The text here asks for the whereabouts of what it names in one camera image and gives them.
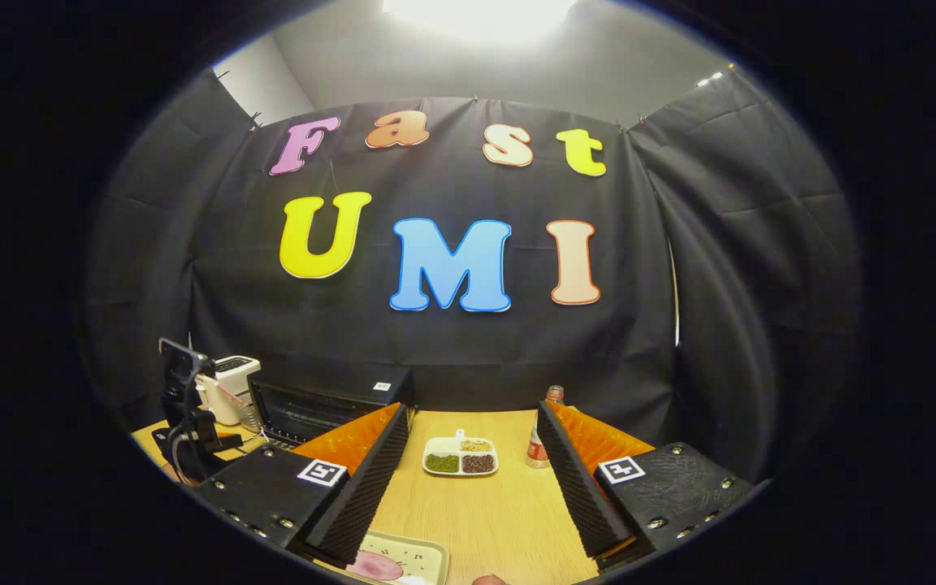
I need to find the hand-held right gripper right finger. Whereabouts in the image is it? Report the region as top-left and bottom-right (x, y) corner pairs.
(536, 399), (754, 570)

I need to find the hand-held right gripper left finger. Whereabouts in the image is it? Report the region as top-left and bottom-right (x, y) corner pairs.
(192, 401), (410, 568)

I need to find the pink round meat slice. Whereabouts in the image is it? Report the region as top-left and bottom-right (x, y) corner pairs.
(347, 550), (405, 583)

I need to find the cream square plate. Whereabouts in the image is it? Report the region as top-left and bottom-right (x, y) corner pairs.
(344, 530), (451, 585)

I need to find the black electric oven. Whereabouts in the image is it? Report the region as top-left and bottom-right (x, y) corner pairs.
(246, 365), (417, 449)

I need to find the clear bottle with red label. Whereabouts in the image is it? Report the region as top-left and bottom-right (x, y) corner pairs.
(526, 385), (566, 470)

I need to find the white toaster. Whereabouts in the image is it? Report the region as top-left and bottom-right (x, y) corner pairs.
(195, 355), (262, 428)

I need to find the white divided dish of beans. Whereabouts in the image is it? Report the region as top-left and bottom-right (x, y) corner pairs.
(422, 428), (500, 478)

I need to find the large ceiling light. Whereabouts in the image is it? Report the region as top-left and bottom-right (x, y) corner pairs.
(383, 0), (579, 43)

